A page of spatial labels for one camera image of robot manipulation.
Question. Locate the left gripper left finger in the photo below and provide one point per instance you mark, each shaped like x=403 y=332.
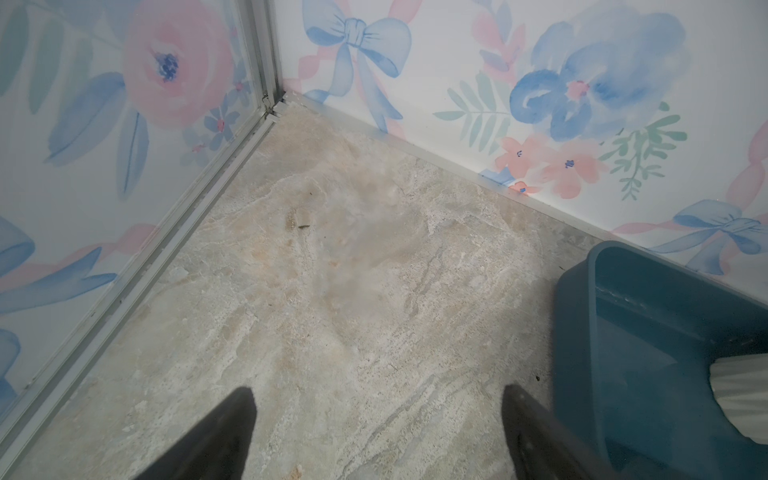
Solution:
x=216 y=447

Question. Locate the potted plant orange flowers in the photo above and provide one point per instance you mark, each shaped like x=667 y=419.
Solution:
x=739 y=386

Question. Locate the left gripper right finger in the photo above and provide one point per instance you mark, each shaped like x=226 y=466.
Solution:
x=540 y=446

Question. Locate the teal plastic storage box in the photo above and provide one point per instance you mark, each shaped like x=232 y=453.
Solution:
x=634 y=338

